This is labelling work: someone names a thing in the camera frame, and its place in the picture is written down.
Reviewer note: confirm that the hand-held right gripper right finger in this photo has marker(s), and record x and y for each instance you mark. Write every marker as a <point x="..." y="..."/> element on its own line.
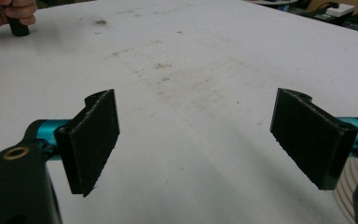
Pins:
<point x="307" y="137"/>

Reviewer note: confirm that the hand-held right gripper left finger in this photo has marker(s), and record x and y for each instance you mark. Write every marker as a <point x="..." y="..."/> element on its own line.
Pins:
<point x="90" y="143"/>

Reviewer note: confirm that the beige ridged round object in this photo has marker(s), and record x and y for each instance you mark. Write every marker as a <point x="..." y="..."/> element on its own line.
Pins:
<point x="349" y="183"/>

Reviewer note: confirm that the white box device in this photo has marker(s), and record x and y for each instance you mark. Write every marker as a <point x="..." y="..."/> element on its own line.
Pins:
<point x="340" y="10"/>

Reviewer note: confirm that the brown cardboard box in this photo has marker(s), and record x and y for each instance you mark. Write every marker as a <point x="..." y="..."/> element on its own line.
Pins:
<point x="323" y="3"/>

